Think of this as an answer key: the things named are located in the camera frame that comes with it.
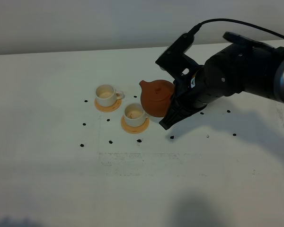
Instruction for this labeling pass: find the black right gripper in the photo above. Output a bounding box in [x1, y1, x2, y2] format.
[159, 44, 284, 130]

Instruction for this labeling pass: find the brown clay teapot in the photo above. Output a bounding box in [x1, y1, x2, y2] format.
[139, 80, 174, 117]

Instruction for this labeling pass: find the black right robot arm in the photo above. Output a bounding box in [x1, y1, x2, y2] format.
[156, 44, 284, 130]

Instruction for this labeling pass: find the white teacup near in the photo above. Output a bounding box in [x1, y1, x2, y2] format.
[124, 103, 147, 127]

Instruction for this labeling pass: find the white teacup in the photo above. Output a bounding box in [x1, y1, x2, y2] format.
[124, 103, 147, 127]
[95, 84, 124, 107]

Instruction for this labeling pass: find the orange coaster near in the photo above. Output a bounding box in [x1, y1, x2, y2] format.
[121, 117, 150, 134]

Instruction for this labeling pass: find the orange coaster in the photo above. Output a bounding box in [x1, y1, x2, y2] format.
[94, 99, 122, 113]
[121, 117, 150, 134]

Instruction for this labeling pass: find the white teacup far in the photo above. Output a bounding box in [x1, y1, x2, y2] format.
[95, 84, 124, 107]

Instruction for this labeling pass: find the orange coaster far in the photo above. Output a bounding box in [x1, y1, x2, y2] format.
[94, 99, 122, 113]

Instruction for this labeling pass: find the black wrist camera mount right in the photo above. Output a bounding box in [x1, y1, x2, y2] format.
[155, 33, 202, 81]

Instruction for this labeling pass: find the black camera cable right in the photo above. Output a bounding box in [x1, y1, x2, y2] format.
[188, 18, 284, 43]

